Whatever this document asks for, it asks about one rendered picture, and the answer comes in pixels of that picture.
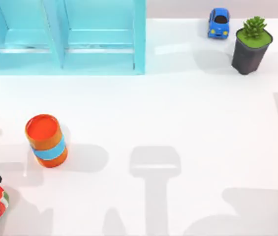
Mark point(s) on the orange and blue can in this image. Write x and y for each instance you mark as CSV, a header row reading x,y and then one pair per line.
x,y
45,141

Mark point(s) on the light blue rack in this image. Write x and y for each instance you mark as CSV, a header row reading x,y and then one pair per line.
x,y
62,37

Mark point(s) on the blue toy car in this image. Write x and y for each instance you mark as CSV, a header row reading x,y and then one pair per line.
x,y
218,24

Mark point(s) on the dark grey plant pot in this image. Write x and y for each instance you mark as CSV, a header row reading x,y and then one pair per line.
x,y
250,52

